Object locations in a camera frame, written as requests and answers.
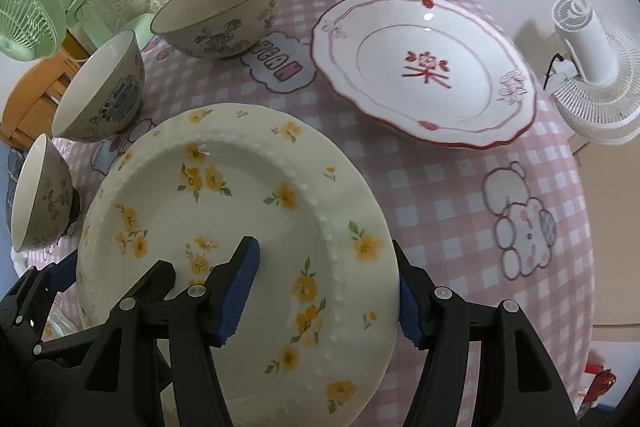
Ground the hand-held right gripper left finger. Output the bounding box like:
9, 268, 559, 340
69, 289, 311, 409
65, 235, 262, 427

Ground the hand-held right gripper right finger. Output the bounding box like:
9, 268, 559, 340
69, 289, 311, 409
391, 240, 569, 427

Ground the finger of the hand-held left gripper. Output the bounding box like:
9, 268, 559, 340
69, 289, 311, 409
0, 310, 93, 388
0, 249, 80, 311

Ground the yellow floral plate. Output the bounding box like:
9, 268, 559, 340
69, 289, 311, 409
75, 103, 401, 427

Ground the medium floral bowl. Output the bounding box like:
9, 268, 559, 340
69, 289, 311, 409
51, 29, 146, 142

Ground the small floral bowl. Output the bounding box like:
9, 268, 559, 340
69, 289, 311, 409
10, 133, 81, 253

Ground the blue plaid blanket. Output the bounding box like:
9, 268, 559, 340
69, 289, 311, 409
0, 144, 31, 258

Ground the pink checked tablecloth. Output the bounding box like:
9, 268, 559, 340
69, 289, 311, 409
10, 0, 596, 427

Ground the wooden furniture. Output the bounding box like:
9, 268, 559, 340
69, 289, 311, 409
0, 34, 96, 148

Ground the red object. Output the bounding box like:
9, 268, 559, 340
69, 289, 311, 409
582, 359, 618, 418

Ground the red rimmed white plate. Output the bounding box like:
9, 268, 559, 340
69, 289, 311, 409
310, 0, 538, 150

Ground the large floral bowl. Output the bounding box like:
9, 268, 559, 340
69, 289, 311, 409
149, 0, 286, 60

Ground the white desk fan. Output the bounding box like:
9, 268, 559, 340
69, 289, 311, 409
550, 0, 640, 145

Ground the black fan cable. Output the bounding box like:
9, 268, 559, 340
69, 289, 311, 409
542, 52, 568, 92

